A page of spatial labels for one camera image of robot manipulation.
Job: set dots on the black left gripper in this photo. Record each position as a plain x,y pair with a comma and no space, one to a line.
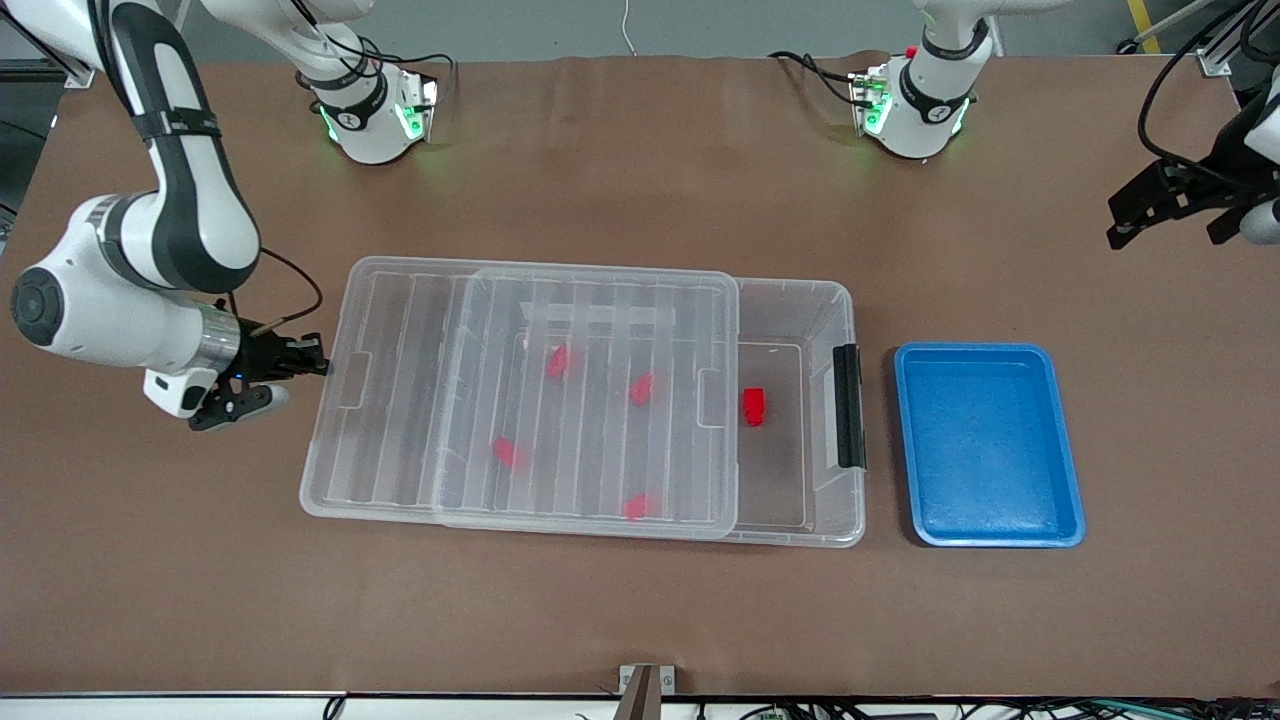
1203,186

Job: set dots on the brown paper table cover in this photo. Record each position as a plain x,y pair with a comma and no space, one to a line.
200,600

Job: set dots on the dark camera post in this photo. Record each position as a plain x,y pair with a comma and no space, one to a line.
638,702

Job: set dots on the blue plastic tray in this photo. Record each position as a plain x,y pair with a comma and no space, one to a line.
985,440

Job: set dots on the aluminium frame extrusion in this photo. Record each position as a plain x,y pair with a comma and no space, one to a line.
60,68
1222,50

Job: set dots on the clear plastic storage box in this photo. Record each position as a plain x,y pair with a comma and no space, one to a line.
790,470

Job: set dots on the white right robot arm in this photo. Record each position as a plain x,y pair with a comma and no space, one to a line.
190,210

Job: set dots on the small metal bracket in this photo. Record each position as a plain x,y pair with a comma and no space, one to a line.
645,675

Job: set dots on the clear ribbed plastic lid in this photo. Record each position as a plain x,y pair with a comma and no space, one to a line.
400,420

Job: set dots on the red block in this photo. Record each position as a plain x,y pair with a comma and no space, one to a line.
754,405
557,363
636,508
641,390
508,454

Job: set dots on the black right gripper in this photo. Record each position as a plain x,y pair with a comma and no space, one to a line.
262,356

